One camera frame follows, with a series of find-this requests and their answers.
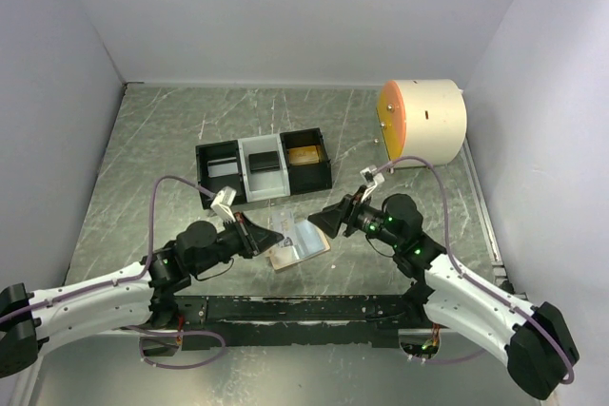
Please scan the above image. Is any tan leather card holder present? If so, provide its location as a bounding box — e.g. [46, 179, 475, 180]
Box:
[265, 220, 330, 272]

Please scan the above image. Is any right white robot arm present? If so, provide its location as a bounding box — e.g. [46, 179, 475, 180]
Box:
[308, 192, 580, 400]

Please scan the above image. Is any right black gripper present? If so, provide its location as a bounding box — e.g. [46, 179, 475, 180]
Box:
[307, 185, 402, 249]

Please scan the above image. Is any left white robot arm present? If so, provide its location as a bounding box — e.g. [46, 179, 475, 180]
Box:
[1, 213, 284, 377]

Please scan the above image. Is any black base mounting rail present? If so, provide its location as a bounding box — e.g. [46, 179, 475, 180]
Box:
[142, 295, 432, 349]

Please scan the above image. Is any gold card in tray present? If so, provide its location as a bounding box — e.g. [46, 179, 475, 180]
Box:
[287, 145, 323, 166]

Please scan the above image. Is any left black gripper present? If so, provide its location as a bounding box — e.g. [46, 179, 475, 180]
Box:
[191, 210, 284, 275]

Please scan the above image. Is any black card in tray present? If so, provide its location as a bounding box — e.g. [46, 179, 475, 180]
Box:
[247, 151, 281, 173]

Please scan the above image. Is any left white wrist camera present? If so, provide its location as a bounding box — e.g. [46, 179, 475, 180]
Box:
[210, 186, 237, 223]

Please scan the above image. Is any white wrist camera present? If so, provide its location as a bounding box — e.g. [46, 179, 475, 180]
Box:
[360, 165, 384, 192]
[210, 186, 237, 223]

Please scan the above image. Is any cream drum with orange face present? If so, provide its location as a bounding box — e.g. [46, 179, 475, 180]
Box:
[376, 79, 467, 168]

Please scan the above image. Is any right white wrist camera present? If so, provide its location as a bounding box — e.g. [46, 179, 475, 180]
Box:
[360, 165, 384, 192]

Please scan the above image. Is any blue credit card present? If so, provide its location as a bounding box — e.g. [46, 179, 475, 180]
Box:
[296, 220, 327, 259]

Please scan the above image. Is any three-compartment black white tray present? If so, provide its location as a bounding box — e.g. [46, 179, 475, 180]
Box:
[195, 127, 333, 204]

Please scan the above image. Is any silver card in tray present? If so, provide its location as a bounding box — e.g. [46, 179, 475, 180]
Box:
[206, 157, 239, 178]

